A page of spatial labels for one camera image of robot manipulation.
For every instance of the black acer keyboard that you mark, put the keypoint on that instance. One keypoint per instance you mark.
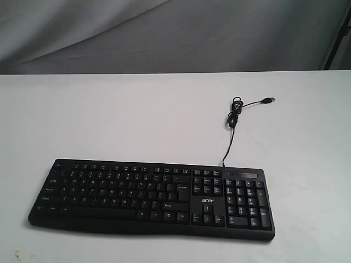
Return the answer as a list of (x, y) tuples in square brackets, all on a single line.
[(155, 199)]

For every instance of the black stand pole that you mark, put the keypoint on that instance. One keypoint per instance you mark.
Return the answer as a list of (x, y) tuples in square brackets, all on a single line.
[(342, 33)]

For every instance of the grey backdrop cloth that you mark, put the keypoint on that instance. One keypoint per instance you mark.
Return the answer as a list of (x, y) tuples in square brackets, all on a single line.
[(78, 37)]

